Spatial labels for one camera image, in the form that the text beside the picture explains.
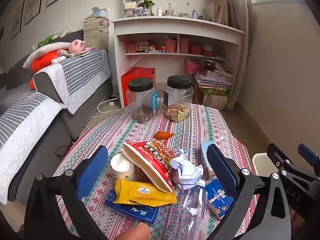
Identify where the light blue milk carton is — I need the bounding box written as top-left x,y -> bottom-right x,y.
200,141 -> 215,180

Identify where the blue snack box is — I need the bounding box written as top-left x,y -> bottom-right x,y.
204,179 -> 233,220

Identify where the white paper cup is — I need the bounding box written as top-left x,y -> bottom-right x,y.
110,152 -> 139,181

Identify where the white paper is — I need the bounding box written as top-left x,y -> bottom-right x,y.
169,149 -> 206,190

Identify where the yellow snack wrapper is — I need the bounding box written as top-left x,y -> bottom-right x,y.
113,179 -> 177,207

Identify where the clear plastic water bottle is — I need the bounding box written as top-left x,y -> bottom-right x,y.
172,179 -> 208,239

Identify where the red instant noodle bowl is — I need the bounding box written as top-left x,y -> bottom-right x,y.
121,141 -> 175,193

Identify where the dark blue box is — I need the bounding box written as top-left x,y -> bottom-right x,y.
105,189 -> 160,225

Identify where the orange peel piece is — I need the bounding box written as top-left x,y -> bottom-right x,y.
153,131 -> 175,140

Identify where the white trash bin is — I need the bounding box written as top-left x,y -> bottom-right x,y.
252,153 -> 278,177

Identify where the person's left hand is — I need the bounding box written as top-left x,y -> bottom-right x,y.
115,222 -> 151,240

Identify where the grey sofa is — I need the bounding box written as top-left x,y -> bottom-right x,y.
1,36 -> 112,204

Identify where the patterned tablecloth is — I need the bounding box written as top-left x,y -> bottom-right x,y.
55,99 -> 252,239

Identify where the striped seat cover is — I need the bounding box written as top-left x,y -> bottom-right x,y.
1,89 -> 66,204

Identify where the plastic jar with pistachios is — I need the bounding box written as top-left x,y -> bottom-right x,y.
163,75 -> 194,122

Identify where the plastic jar with dark nuts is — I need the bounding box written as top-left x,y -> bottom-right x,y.
126,77 -> 157,124

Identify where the pile of papers and folders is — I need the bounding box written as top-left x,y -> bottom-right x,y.
195,60 -> 234,97

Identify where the striped quilted sofa cover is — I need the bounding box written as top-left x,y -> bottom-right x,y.
33,50 -> 111,115

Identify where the pink plastic basket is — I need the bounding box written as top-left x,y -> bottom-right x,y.
184,60 -> 203,75

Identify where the red gift box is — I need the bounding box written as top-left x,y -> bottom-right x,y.
121,67 -> 156,107

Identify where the orange red cushion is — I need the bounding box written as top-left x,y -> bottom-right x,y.
31,50 -> 60,74

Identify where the pink plush toy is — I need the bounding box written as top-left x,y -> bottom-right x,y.
68,39 -> 85,53

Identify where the pink cup on shelf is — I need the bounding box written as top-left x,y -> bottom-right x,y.
165,39 -> 177,53

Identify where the stack of books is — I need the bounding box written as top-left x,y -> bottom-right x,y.
83,17 -> 110,50

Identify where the white shelf unit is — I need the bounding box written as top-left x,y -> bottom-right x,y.
113,0 -> 247,109

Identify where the grey curtain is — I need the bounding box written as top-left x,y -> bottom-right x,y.
227,0 -> 253,109

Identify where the small potted plant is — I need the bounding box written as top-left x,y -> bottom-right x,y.
139,0 -> 156,16

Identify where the white power cable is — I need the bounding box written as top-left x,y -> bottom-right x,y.
85,95 -> 122,128

